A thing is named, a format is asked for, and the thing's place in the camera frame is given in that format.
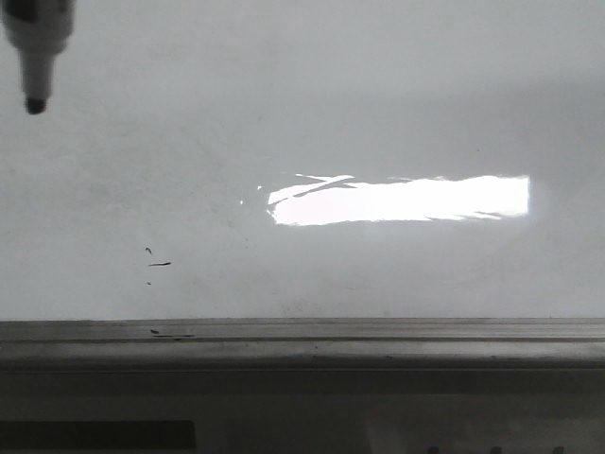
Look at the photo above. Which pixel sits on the black and white whiteboard marker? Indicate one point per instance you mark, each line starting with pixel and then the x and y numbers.
pixel 39 31

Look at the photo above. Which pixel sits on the white whiteboard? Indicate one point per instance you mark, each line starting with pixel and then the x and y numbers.
pixel 232 159

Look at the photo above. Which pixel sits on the grey aluminium whiteboard frame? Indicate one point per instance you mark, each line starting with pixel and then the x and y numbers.
pixel 301 344

